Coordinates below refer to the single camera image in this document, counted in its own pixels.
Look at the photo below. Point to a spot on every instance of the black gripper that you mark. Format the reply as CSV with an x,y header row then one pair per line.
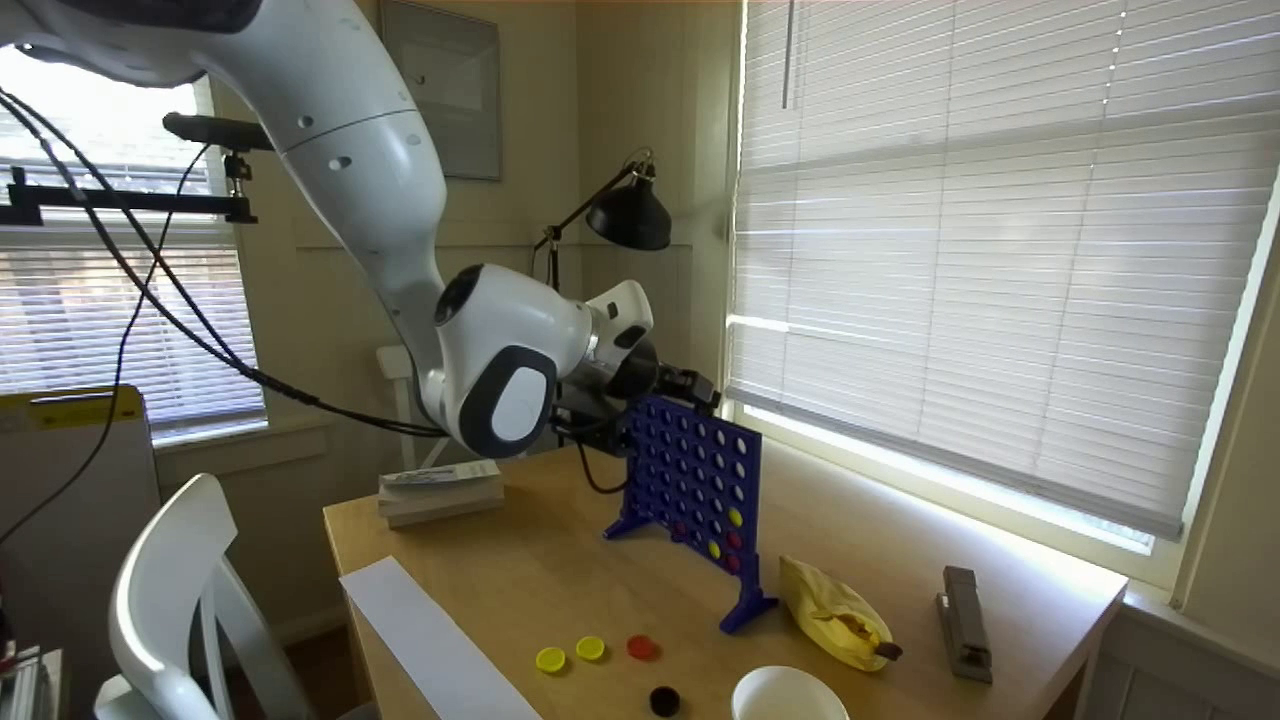
x,y
634,380

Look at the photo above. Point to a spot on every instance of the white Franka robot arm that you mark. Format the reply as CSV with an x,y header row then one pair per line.
x,y
332,120

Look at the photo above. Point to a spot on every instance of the blue connect four gameboard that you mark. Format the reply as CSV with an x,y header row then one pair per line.
x,y
692,494

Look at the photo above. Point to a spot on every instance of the yellow disc inside gameboard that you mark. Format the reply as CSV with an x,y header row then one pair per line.
x,y
739,518

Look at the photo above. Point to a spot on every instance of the red disc inside gameboard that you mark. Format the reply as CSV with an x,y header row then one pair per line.
x,y
730,548

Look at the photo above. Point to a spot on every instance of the black desk lamp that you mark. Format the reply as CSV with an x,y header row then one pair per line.
x,y
634,219

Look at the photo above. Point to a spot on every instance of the red game disc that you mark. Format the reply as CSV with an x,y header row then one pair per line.
x,y
642,650

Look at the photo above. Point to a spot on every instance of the yellow banana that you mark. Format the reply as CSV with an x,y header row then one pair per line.
x,y
835,615

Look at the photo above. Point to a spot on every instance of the fairy tales paperback book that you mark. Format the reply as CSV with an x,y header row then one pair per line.
x,y
439,489

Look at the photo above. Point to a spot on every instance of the yellow game disc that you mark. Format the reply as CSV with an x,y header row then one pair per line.
x,y
590,650
549,659

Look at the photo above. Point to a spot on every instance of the white side table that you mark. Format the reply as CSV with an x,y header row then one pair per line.
x,y
397,361

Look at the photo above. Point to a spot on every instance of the black game disc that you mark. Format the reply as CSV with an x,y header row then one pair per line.
x,y
662,699

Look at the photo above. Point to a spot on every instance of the white bowl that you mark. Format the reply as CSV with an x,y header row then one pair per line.
x,y
785,699

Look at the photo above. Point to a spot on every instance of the large white window blinds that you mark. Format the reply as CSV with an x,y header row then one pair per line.
x,y
1002,266

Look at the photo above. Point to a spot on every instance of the long white paper strip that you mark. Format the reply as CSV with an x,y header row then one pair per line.
x,y
427,641

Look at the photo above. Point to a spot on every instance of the small white window blinds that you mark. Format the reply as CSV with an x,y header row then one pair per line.
x,y
202,332

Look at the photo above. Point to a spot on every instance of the white chair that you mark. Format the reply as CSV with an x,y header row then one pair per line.
x,y
166,602

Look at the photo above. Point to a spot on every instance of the grey board with yellow tape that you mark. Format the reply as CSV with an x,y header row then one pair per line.
x,y
67,506

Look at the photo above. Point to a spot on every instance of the grey wall panel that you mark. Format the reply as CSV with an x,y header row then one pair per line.
x,y
468,92

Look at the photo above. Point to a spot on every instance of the black camera on mount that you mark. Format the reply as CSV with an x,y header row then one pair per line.
x,y
215,130

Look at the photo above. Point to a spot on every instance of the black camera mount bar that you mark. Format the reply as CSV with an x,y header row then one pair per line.
x,y
134,201

